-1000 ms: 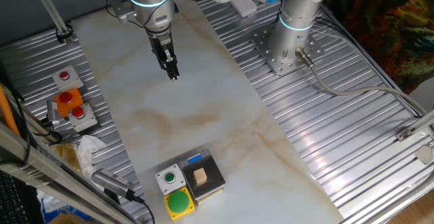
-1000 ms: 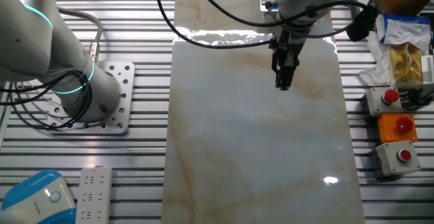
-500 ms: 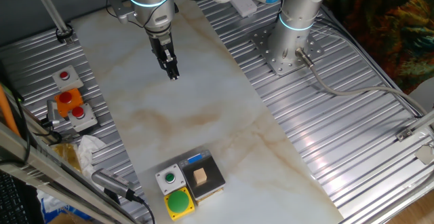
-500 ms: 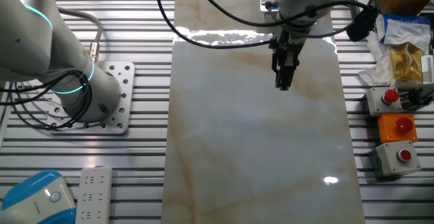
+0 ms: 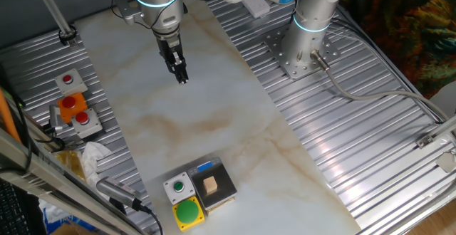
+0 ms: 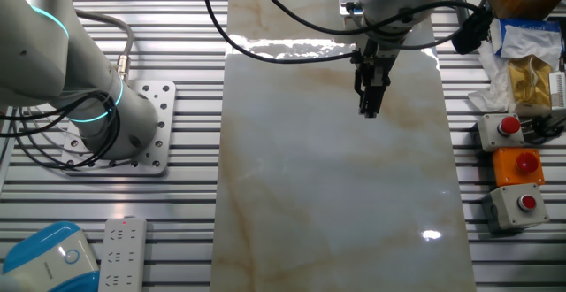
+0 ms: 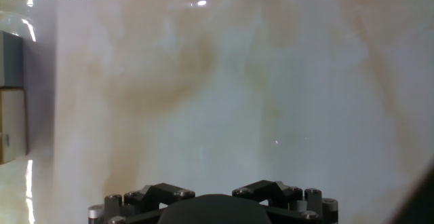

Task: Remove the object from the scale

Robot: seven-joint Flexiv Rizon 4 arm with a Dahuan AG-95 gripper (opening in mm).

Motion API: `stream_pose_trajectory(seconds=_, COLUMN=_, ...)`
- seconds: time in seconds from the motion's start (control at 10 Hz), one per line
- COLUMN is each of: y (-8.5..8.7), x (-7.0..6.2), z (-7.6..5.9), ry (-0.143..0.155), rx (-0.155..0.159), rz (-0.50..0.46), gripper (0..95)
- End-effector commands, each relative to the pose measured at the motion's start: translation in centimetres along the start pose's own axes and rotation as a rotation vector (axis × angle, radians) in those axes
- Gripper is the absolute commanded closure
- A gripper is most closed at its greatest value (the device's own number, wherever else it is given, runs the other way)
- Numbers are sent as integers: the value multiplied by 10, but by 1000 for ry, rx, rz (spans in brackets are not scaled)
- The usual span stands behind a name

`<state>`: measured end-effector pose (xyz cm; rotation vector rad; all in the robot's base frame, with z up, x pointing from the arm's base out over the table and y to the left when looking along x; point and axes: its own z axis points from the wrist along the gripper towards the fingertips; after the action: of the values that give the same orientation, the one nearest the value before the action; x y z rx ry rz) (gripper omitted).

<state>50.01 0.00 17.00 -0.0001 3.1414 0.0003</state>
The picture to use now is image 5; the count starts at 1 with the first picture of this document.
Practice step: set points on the aluminium frame pole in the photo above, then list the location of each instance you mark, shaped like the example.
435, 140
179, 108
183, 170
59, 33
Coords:
50, 5

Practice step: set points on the blue tissue pack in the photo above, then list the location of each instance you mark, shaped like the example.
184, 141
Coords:
53, 215

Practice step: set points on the aluminium frame beam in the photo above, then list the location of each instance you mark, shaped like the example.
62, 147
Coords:
53, 178

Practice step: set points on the white paper tag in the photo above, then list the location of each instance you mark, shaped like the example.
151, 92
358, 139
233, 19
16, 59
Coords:
447, 162

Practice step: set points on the metal wrist camera bracket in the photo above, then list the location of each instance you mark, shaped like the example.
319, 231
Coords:
126, 9

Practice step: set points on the black pole clamp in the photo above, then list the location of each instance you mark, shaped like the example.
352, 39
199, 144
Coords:
67, 35

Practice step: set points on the small wooden cube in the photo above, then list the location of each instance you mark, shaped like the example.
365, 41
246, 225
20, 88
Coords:
210, 184

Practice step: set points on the brown cardboard box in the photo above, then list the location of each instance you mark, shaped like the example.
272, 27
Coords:
67, 230

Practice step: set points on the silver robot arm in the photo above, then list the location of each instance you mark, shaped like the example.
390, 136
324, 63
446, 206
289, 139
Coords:
310, 14

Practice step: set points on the yellow box green mushroom button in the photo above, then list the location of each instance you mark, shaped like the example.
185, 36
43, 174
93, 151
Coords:
187, 211

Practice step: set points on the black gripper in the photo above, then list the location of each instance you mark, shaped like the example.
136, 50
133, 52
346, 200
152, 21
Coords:
170, 50

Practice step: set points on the grey box red button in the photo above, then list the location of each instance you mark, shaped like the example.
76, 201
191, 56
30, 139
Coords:
71, 83
87, 126

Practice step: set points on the grey box green button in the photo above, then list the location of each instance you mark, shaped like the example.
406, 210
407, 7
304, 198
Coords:
178, 192

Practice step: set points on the black keyboard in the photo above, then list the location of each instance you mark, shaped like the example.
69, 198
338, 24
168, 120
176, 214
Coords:
12, 210

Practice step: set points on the silver ribbed camera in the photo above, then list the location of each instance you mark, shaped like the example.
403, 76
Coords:
117, 191

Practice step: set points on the colourful patterned cloth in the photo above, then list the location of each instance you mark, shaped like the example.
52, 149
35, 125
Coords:
402, 25

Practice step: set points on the yellow plastic packet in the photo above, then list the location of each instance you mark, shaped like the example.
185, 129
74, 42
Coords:
71, 164

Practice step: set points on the orange box red button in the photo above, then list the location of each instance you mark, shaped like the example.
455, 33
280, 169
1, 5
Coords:
71, 108

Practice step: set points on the orange tube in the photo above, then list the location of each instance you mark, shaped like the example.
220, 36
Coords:
7, 117

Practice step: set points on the metal robot mounting plate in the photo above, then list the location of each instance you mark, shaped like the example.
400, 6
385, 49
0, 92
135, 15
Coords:
303, 69

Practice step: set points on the crumpled plastic bag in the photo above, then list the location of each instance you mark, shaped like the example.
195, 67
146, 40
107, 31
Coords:
93, 156

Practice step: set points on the aluminium bar with bracket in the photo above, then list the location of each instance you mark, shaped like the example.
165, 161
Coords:
425, 141

